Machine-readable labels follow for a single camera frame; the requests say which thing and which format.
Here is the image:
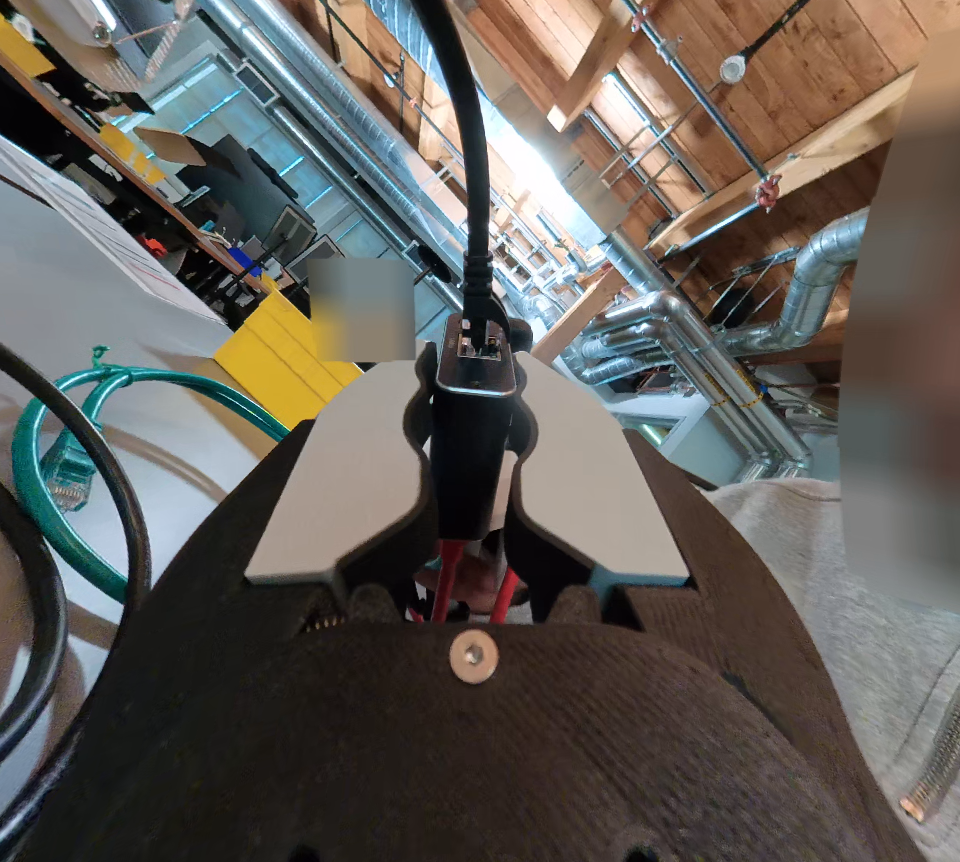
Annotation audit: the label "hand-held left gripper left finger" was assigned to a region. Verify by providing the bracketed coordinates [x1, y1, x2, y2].
[244, 341, 444, 612]

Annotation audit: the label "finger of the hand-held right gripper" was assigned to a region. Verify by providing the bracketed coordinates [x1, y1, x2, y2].
[491, 453, 520, 531]

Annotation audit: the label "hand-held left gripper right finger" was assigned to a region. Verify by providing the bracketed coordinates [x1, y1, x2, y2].
[504, 351, 691, 612]

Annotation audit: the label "black network splitter box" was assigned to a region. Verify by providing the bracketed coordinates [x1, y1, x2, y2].
[429, 313, 522, 541]

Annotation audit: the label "red network cable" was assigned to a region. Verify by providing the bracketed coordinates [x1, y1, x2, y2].
[431, 538, 522, 625]

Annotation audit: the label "yellow storage bin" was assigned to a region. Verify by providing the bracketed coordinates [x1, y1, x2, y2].
[213, 288, 369, 432]

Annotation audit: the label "black network cable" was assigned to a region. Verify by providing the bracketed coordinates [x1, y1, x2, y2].
[0, 0, 511, 833]

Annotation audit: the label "green network cable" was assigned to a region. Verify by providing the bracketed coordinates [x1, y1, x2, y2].
[11, 366, 290, 604]

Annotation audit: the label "person's right hand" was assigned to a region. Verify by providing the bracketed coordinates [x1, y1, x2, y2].
[457, 553, 504, 608]

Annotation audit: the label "silver ventilation pipes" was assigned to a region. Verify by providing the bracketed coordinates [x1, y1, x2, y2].
[195, 0, 871, 481]

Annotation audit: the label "computer monitor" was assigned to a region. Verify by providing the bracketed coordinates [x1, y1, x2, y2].
[268, 202, 318, 259]
[287, 236, 348, 287]

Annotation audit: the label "white paper sheet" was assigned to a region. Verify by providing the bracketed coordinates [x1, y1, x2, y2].
[0, 150, 226, 323]

